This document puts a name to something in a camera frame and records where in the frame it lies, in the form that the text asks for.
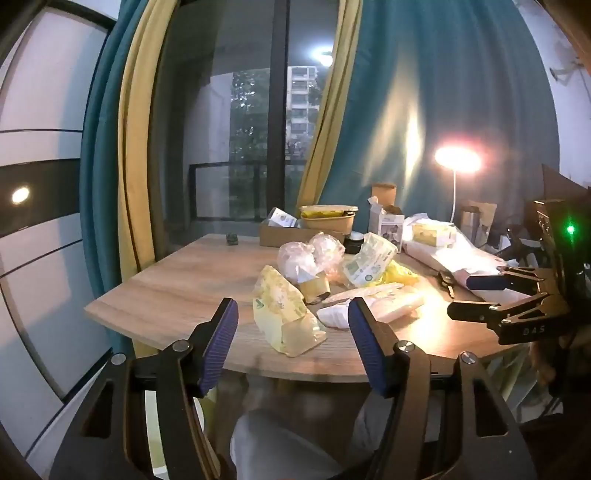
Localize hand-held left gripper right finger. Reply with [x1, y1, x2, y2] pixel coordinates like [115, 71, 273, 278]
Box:
[347, 298, 539, 480]

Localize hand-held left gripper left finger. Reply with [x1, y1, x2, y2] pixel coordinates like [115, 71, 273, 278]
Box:
[48, 298, 241, 480]

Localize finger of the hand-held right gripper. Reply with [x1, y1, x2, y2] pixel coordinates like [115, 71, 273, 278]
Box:
[447, 293, 571, 330]
[466, 267, 553, 296]

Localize yellow white snack packet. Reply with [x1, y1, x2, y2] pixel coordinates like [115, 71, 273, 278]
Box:
[252, 265, 328, 359]

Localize yellow plastic bag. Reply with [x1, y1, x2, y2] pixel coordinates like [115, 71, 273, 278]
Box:
[379, 261, 422, 288]

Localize white trash bin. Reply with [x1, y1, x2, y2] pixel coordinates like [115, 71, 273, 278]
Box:
[230, 406, 385, 480]

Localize black pliers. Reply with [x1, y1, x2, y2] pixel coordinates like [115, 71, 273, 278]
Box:
[435, 270, 457, 299]

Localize white paper bag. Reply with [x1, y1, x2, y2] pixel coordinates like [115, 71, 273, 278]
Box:
[403, 240, 508, 289]

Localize white plastic packet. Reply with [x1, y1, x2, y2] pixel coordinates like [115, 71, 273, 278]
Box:
[316, 283, 426, 330]

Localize yellow white box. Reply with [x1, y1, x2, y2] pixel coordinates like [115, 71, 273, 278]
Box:
[410, 220, 457, 248]

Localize green white packet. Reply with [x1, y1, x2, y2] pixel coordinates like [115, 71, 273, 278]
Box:
[342, 232, 399, 288]

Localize crumpled clear plastic bag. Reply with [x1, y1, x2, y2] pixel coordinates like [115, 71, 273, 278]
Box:
[308, 232, 346, 278]
[277, 241, 320, 283]

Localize white printed carton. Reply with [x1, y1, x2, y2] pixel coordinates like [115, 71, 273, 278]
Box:
[368, 196, 406, 241]

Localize cardboard box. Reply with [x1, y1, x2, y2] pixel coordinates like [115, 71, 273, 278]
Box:
[259, 217, 356, 250]

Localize white desk lamp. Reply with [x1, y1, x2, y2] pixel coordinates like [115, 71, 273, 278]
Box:
[433, 144, 484, 224]

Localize brown takeaway container yellow lid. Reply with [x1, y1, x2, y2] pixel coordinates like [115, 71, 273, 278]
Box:
[299, 204, 359, 232]

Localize small white box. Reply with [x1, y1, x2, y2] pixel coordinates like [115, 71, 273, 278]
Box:
[269, 208, 299, 230]

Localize black balcony railing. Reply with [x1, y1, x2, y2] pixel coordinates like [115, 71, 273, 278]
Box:
[188, 159, 308, 222]

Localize teal curtain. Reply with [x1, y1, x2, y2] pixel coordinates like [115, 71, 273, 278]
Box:
[318, 0, 561, 241]
[78, 0, 134, 356]

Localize yellow curtain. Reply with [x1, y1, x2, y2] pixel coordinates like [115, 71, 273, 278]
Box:
[115, 0, 178, 278]
[298, 0, 363, 210]

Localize white wardrobe black stripe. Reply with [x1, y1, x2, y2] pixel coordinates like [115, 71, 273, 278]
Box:
[0, 0, 121, 444]

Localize black window frame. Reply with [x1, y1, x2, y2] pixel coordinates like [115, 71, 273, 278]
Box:
[270, 0, 291, 234]

